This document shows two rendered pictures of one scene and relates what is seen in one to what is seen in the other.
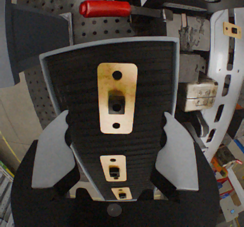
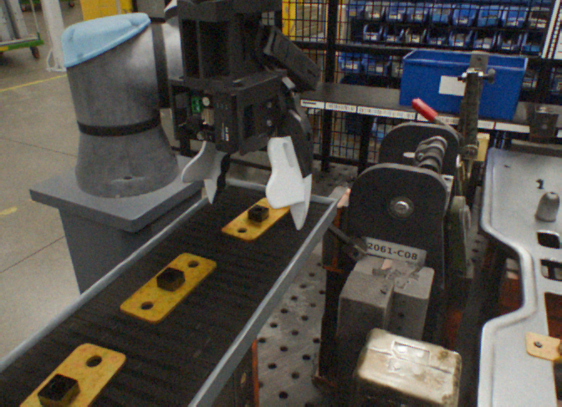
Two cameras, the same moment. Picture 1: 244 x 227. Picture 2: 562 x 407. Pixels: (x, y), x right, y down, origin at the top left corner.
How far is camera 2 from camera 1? 0.48 m
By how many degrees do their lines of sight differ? 89
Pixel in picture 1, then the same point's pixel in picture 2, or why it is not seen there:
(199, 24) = (412, 269)
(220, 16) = (514, 324)
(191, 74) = (372, 292)
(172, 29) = (363, 267)
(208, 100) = (427, 373)
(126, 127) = (250, 234)
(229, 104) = not seen: outside the picture
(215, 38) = (496, 356)
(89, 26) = not seen: hidden behind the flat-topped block
